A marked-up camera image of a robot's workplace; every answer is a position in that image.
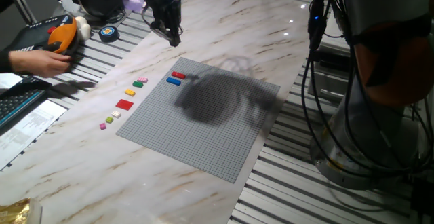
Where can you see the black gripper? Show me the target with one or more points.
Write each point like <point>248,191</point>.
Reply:
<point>161,3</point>

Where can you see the long red Lego brick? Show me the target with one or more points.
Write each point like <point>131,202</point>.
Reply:
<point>178,75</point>

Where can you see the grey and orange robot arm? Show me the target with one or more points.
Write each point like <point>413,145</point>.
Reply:
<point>383,0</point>

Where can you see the long blue Lego brick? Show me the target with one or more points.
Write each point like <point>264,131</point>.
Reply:
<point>173,81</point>

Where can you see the pink Lego brick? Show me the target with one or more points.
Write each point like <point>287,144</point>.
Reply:
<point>142,79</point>

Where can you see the green Lego brick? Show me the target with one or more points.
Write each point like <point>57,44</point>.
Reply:
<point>137,84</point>

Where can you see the yellow Lego brick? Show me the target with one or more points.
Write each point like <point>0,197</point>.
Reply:
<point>129,92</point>

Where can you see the flat red Lego plate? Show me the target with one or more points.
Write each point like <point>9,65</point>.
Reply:
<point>124,104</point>

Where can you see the white Lego brick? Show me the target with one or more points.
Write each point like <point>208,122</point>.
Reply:
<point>116,114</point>

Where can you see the small lime Lego brick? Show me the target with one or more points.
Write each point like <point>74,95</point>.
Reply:
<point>109,119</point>

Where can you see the grey Lego baseplate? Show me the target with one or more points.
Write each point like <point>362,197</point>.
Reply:
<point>190,139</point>

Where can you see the small magenta Lego brick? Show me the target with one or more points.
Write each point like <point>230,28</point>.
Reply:
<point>102,126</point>

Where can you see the person's bare hand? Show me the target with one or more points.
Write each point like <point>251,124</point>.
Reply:
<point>37,62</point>

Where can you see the purple plastic bag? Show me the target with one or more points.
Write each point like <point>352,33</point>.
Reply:
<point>133,0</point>

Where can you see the black round puck blue label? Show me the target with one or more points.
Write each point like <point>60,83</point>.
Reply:
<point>108,34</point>

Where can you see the white rounded toy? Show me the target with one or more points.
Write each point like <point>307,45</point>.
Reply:
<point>83,27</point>

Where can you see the black and orange teach pendant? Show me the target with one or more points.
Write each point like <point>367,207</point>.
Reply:
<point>61,34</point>

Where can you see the black computer keyboard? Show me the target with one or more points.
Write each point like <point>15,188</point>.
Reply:
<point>17,102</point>

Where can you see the printed white paper sheet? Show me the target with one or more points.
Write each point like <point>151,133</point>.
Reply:
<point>30,125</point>

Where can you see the plain white paper sheet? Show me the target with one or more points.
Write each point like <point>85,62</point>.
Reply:
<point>6,79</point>

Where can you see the gold foil bag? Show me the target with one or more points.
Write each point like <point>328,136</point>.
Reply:
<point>17,212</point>

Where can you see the aluminium frame pole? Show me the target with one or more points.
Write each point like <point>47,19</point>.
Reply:
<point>21,3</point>

